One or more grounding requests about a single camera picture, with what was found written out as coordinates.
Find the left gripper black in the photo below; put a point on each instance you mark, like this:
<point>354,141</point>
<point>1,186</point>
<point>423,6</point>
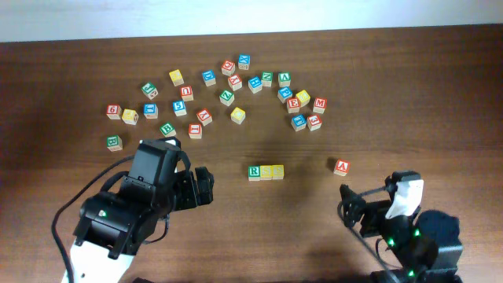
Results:
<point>192,188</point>

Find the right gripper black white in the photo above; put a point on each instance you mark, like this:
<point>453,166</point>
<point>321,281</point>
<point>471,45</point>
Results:
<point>350,204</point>

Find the green R block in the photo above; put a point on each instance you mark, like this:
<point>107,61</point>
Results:
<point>254,173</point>

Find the yellow S block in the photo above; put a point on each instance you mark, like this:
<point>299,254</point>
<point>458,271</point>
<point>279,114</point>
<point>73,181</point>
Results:
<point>278,171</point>
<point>266,172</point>

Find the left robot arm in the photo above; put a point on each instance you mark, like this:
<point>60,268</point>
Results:
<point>121,217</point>

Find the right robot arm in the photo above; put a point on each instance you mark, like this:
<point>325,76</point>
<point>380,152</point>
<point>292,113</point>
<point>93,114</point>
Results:
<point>410,245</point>

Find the red A block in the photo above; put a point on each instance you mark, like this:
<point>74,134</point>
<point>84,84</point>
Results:
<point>341,167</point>

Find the red I block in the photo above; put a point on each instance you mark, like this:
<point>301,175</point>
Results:
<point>195,131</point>

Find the green B block centre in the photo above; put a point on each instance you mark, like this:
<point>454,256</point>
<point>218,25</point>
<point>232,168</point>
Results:
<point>168,130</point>

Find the green b block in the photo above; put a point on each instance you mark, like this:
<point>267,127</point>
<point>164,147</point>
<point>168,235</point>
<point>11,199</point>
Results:
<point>168,130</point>
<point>114,143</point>

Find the red K block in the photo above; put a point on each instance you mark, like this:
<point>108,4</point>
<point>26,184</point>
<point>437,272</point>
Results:
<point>204,116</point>

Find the yellow block centre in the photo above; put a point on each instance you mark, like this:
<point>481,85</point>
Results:
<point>238,115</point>

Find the blue 5 block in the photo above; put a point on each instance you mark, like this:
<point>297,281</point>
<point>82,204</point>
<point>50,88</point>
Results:
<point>179,108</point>

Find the green Z block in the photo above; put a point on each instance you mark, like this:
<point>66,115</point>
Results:
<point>227,98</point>

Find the red U block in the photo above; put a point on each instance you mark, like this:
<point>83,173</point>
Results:
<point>186,93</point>

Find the red 3 block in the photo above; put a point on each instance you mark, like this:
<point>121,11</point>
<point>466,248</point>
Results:
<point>314,122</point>

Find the green B block left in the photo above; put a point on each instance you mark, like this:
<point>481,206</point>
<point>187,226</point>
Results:
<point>114,143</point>

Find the yellow W block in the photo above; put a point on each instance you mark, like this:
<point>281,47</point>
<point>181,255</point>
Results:
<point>130,116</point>

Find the blue E block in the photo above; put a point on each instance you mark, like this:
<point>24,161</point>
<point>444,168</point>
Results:
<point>298,122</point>

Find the red Y block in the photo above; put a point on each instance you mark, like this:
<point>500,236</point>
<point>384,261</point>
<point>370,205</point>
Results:
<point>235,82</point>

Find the blue D block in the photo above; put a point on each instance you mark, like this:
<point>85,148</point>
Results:
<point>209,78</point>

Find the red M block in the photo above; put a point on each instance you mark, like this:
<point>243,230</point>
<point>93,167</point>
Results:
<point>320,105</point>

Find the green J block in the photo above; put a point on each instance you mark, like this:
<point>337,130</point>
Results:
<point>149,90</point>

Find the yellow block top left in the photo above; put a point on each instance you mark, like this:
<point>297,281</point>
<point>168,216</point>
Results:
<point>176,77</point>

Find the blue H block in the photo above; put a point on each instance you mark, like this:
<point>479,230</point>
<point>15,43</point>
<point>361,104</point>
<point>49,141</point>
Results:
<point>255,84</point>

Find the red 6 block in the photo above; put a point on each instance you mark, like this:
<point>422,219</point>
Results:
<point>114,112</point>

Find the red C block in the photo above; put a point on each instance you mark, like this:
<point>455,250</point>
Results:
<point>228,68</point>

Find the red E block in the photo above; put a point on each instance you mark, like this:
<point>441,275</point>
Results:
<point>292,105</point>

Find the blue P block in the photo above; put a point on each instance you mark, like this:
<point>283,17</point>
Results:
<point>284,93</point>

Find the yellow block right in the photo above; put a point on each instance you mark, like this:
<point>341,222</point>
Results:
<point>303,97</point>

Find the green N block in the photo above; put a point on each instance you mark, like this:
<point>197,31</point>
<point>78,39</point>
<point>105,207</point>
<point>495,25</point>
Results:
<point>267,79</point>

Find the blue X block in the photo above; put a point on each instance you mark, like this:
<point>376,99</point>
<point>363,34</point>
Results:
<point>244,61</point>

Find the green V block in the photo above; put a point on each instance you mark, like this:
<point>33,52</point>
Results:
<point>284,79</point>

